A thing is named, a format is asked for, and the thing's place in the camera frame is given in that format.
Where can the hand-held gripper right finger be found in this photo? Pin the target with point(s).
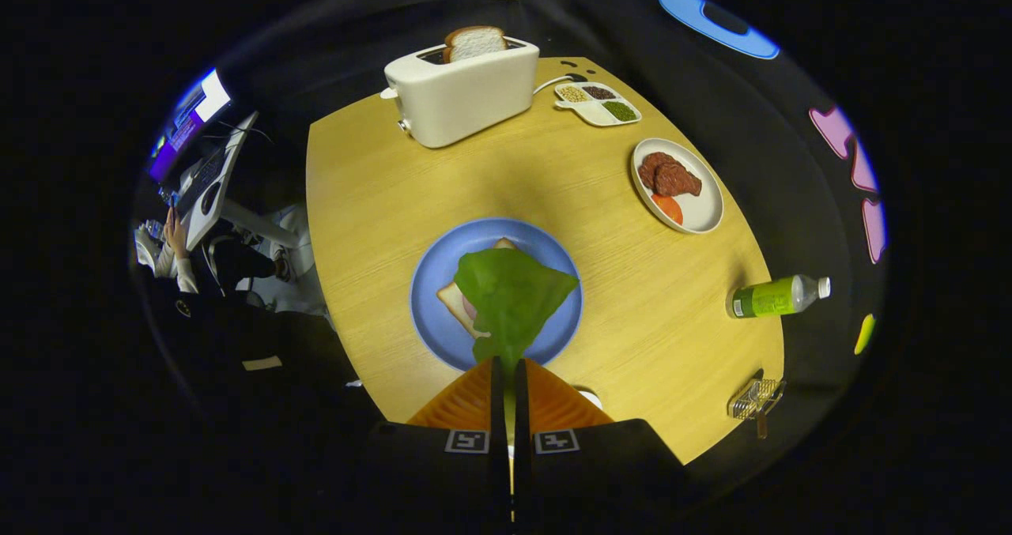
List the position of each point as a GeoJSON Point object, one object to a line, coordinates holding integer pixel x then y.
{"type": "Point", "coordinates": [522, 472]}

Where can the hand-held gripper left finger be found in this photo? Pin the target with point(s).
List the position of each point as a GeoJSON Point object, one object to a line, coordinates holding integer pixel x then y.
{"type": "Point", "coordinates": [498, 472]}

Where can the green lettuce leaf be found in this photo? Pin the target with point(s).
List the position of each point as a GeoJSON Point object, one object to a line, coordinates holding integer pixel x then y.
{"type": "Point", "coordinates": [510, 290]}

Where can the toasted bread slice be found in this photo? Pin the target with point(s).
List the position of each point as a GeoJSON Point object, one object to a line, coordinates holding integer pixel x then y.
{"type": "Point", "coordinates": [474, 43]}

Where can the white oblong plate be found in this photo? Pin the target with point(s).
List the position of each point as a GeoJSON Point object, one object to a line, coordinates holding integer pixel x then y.
{"type": "Point", "coordinates": [590, 398]}

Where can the white bread slice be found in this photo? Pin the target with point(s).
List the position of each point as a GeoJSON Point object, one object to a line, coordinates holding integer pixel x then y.
{"type": "Point", "coordinates": [455, 302]}

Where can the blue round plate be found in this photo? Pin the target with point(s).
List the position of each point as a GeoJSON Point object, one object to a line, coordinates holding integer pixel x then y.
{"type": "Point", "coordinates": [443, 266]}

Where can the orange tomato slice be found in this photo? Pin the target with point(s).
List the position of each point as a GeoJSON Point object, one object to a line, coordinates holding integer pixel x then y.
{"type": "Point", "coordinates": [668, 207]}

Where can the green label water bottle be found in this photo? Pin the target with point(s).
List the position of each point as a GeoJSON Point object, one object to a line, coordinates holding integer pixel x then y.
{"type": "Point", "coordinates": [771, 296]}

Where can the white round plate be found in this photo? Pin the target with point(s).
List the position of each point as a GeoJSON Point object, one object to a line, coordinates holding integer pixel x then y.
{"type": "Point", "coordinates": [704, 203]}

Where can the brown meat patty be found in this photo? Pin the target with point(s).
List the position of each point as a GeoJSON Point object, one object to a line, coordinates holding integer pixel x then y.
{"type": "Point", "coordinates": [650, 167]}
{"type": "Point", "coordinates": [678, 181]}

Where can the white divided grain dish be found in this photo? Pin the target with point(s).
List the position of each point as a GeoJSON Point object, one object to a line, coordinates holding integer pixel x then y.
{"type": "Point", "coordinates": [593, 113]}

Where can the white toaster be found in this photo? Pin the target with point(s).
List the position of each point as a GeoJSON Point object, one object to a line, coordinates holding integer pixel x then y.
{"type": "Point", "coordinates": [466, 96]}

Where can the black backdrop cloth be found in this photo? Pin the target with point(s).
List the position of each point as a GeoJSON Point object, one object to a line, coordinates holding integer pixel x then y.
{"type": "Point", "coordinates": [791, 163]}

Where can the white office desk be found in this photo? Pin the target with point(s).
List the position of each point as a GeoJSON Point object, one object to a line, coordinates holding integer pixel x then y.
{"type": "Point", "coordinates": [229, 163]}

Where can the black keyboard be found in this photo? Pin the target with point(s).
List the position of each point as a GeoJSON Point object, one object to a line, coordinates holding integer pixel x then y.
{"type": "Point", "coordinates": [198, 179]}

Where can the computer monitor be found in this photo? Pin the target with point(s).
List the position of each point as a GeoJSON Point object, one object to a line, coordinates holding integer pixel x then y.
{"type": "Point", "coordinates": [186, 124]}

